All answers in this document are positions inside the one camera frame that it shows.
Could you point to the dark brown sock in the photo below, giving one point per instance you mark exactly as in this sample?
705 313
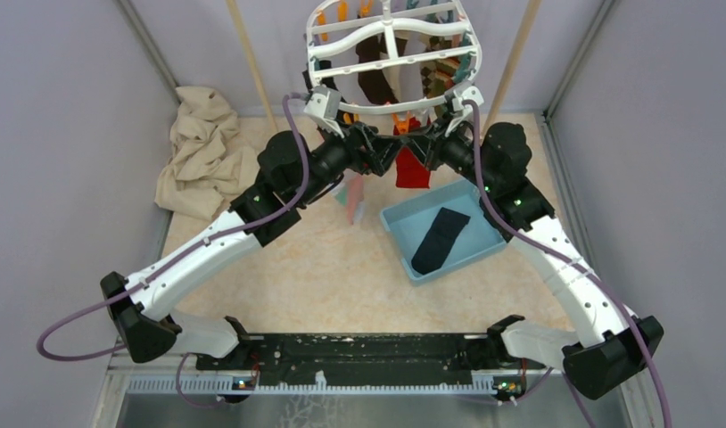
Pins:
373 83

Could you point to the wooden hanging rack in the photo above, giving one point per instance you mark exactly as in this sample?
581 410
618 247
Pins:
271 36

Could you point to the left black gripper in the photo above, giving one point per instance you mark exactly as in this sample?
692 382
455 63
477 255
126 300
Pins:
380 152

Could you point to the beige crumpled cloth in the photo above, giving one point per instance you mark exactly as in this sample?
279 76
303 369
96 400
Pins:
208 164

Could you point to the red sock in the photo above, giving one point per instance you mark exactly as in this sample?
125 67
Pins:
410 174

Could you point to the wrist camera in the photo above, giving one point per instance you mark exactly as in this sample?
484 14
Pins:
322 107
460 100

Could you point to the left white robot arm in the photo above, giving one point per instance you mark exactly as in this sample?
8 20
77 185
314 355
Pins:
291 176

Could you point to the argyle patterned sock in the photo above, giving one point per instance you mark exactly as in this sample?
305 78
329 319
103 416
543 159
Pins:
440 75

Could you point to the pink patterned sock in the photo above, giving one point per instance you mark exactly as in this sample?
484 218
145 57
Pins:
350 194

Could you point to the black sock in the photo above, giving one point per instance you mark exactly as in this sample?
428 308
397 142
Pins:
317 66

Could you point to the white round clip hanger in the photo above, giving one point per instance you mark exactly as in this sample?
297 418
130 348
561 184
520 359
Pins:
335 36

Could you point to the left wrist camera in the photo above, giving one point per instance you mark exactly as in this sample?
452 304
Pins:
322 107

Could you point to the dark navy sock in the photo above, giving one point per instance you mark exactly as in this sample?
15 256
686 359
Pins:
439 240

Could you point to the light blue plastic basket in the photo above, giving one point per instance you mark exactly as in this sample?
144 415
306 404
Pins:
407 223

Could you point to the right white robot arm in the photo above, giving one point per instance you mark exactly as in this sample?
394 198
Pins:
609 344

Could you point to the orange hanger clip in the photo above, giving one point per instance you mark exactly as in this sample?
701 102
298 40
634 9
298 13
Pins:
404 123

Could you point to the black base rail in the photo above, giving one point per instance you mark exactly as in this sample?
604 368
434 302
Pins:
460 362

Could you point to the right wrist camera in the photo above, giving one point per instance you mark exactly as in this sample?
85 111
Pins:
460 100

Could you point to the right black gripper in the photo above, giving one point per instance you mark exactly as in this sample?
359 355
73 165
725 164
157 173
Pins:
429 148

